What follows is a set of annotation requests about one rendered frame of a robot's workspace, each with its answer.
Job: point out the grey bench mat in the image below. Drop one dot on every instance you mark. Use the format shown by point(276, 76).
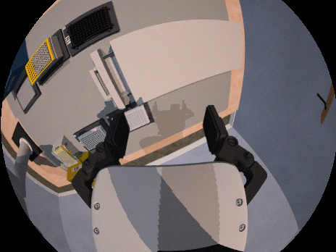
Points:
point(70, 100)

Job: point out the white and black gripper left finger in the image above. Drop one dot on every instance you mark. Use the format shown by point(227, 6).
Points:
point(107, 154)

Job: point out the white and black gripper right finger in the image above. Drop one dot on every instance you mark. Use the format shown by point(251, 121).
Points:
point(226, 149)

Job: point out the blue open-top bin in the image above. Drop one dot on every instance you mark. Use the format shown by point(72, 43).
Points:
point(18, 66)

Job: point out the yellow open-top bin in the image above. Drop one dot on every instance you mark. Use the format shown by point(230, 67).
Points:
point(72, 170)

